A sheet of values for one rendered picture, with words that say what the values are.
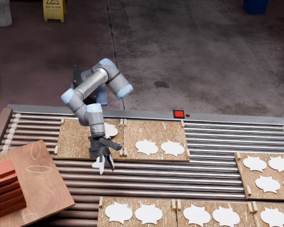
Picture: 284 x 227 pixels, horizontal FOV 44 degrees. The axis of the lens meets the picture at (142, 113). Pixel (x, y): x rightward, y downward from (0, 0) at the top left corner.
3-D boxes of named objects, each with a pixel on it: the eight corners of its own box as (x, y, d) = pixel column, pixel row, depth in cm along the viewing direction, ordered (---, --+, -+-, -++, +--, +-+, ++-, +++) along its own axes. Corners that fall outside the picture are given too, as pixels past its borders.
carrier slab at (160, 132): (123, 121, 239) (123, 120, 238) (182, 123, 242) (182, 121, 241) (123, 160, 213) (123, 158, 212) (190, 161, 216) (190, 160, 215)
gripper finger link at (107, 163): (106, 169, 184) (99, 155, 179) (116, 167, 182) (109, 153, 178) (104, 172, 181) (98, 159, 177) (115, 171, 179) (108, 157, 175)
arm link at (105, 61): (94, 65, 261) (107, 54, 256) (106, 79, 264) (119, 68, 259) (90, 69, 250) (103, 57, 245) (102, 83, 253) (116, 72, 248)
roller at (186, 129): (12, 121, 238) (11, 116, 234) (289, 134, 249) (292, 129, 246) (10, 126, 234) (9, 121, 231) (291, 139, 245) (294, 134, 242)
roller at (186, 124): (14, 116, 241) (13, 111, 238) (287, 129, 253) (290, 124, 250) (12, 121, 238) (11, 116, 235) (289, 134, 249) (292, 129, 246)
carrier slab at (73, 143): (62, 120, 236) (62, 118, 235) (122, 122, 239) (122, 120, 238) (54, 159, 210) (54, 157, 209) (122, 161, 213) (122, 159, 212)
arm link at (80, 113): (80, 106, 190) (88, 101, 181) (93, 121, 192) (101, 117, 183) (70, 115, 186) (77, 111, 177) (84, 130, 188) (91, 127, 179)
